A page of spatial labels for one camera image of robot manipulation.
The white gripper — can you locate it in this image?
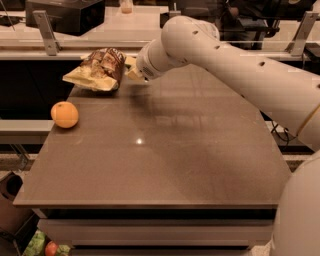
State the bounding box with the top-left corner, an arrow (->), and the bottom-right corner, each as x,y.
125,45 -> 163,81

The yellow sponge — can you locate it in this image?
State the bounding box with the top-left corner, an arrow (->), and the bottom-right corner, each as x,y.
125,56 -> 136,74

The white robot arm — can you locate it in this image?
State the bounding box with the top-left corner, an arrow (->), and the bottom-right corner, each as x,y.
134,16 -> 320,256

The brown chip bag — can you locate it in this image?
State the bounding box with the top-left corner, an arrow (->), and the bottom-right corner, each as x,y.
63,48 -> 126,92

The plastic cup on counter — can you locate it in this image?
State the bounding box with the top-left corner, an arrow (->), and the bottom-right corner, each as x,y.
120,0 -> 133,14

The black box on counter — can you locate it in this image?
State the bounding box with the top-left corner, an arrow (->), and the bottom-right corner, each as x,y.
25,0 -> 105,36

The orange fruit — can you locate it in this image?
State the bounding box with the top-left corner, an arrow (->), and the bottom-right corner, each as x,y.
51,101 -> 79,128

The dark bin at left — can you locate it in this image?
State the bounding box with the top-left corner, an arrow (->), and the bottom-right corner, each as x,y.
0,172 -> 38,256

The red tomato below table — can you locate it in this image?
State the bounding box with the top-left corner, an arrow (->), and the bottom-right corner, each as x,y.
44,241 -> 58,256

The left metal railing bracket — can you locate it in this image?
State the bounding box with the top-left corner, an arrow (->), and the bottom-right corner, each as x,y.
33,10 -> 61,56

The metal railing bracket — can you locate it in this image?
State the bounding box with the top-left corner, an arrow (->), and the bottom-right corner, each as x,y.
286,11 -> 319,57
33,10 -> 61,56

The black cable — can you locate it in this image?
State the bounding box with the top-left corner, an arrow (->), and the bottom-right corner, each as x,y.
270,120 -> 296,143

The right metal railing bracket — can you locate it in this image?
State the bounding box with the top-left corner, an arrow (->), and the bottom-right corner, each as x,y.
286,11 -> 319,57

